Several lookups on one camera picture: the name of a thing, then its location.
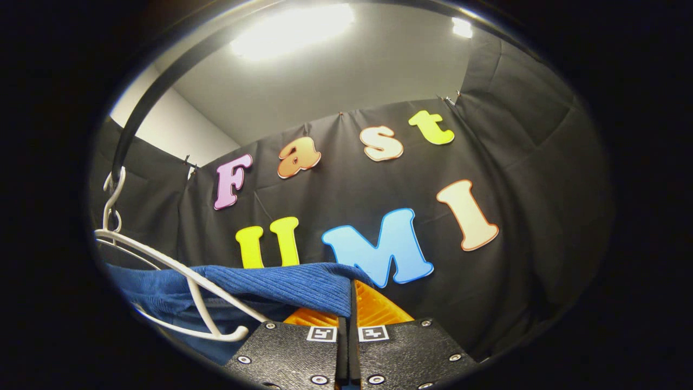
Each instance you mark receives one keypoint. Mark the white plastic hanger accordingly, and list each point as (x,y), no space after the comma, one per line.
(162,259)

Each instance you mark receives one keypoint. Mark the square ceiling light panel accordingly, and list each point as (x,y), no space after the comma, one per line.
(462,27)

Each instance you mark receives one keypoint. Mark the large ceiling light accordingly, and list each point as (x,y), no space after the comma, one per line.
(292,30)

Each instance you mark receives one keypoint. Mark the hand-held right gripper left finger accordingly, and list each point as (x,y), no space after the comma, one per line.
(292,352)

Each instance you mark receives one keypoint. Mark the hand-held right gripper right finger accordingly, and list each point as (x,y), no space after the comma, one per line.
(411,352)

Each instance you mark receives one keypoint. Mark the black metal clothes rack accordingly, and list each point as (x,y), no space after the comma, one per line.
(130,114)

